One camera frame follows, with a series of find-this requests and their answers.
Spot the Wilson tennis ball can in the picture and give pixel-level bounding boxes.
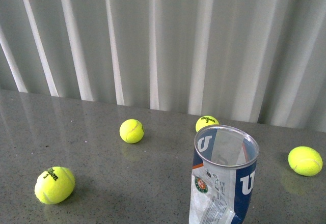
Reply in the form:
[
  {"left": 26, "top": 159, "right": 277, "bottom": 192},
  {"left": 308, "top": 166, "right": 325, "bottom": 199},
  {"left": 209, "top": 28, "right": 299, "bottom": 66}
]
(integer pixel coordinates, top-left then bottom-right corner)
[{"left": 188, "top": 125, "right": 259, "bottom": 223}]

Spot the tennis ball far left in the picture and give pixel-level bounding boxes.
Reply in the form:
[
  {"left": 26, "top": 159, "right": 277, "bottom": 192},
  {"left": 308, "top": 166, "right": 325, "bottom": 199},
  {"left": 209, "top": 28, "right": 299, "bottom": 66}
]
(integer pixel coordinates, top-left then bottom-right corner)
[{"left": 119, "top": 119, "right": 144, "bottom": 144}]

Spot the Wilson 3 tennis ball back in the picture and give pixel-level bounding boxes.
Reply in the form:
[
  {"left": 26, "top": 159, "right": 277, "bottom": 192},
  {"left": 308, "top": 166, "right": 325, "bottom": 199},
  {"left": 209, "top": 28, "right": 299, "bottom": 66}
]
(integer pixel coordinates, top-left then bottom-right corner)
[{"left": 195, "top": 115, "right": 219, "bottom": 132}]

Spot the wilson 3 tennis ball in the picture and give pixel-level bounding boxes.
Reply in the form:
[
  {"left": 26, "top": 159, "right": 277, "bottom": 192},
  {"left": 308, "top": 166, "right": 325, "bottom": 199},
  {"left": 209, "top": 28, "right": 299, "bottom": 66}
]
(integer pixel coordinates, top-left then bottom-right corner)
[
  {"left": 195, "top": 115, "right": 219, "bottom": 132},
  {"left": 34, "top": 166, "right": 75, "bottom": 205}
]

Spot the Wilson 3 tennis ball front left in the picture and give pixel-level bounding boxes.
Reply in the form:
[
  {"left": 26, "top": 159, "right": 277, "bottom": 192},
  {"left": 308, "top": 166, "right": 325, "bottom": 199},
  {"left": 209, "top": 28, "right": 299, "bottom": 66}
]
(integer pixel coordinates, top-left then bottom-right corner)
[{"left": 34, "top": 166, "right": 75, "bottom": 205}]

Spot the plain tennis ball centre right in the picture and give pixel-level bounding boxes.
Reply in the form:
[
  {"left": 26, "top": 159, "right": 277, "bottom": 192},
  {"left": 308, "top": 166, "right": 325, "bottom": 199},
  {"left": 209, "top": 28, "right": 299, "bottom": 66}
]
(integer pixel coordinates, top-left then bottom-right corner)
[{"left": 288, "top": 146, "right": 323, "bottom": 177}]

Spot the white pleated curtain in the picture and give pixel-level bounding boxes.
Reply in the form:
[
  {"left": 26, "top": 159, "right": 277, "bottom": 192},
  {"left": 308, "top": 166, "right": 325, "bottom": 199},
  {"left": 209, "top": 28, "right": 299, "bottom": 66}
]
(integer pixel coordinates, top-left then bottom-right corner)
[{"left": 1, "top": 0, "right": 325, "bottom": 131}]

